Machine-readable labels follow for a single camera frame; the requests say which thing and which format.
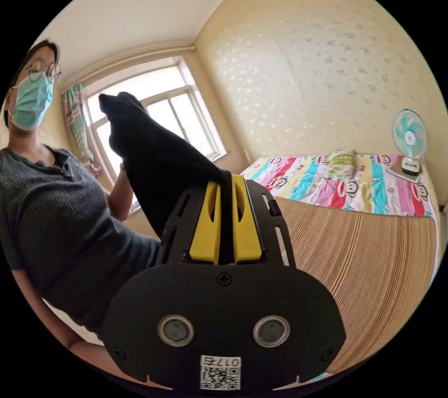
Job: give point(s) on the pillow with green print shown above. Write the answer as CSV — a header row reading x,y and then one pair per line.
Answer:
x,y
341,160

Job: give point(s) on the black long sleeve shirt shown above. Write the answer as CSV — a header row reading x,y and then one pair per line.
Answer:
x,y
157,160

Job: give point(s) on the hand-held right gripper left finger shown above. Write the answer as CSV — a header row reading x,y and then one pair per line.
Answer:
x,y
204,230

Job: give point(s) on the window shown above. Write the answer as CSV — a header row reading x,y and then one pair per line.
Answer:
x,y
164,118

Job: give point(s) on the bed with woven mat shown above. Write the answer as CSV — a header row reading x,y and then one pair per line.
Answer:
x,y
357,258

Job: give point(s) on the teal and white table fan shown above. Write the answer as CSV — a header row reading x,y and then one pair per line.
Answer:
x,y
409,146

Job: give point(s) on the person's left forearm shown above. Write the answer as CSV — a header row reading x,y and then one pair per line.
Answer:
x,y
120,195

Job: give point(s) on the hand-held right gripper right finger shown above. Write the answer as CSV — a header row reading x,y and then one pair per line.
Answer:
x,y
246,230

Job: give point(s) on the patterned curtain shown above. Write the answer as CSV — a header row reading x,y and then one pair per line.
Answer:
x,y
77,125

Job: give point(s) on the person's body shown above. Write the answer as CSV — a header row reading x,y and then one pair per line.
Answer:
x,y
52,202

